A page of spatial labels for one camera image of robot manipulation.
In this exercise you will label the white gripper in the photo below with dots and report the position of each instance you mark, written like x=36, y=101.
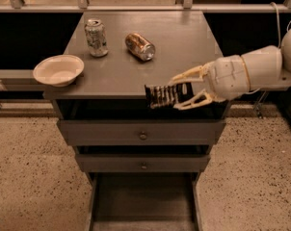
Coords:
x=228, y=77

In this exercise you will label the black rxbar chocolate wrapper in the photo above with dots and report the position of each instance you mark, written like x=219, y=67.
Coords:
x=168, y=96

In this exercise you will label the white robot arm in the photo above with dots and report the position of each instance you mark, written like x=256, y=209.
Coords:
x=267, y=68

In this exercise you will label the brass top drawer knob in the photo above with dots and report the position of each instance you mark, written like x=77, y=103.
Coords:
x=143, y=135

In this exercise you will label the grey wooden drawer cabinet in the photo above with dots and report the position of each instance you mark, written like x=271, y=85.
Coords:
x=113, y=87

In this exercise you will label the grey top drawer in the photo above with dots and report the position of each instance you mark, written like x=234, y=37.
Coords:
x=126, y=132

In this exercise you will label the grey middle drawer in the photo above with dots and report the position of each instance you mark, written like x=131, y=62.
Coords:
x=132, y=163

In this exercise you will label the grey open bottom drawer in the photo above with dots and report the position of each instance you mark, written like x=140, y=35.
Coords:
x=144, y=202

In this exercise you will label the lying golden soda can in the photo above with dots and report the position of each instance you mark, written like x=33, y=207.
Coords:
x=140, y=47

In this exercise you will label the upright silver soda can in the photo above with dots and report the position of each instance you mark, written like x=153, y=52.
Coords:
x=95, y=36

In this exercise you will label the white paper bowl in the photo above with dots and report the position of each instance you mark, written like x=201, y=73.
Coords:
x=58, y=71

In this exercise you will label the metal railing frame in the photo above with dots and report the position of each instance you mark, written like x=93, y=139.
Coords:
x=145, y=7

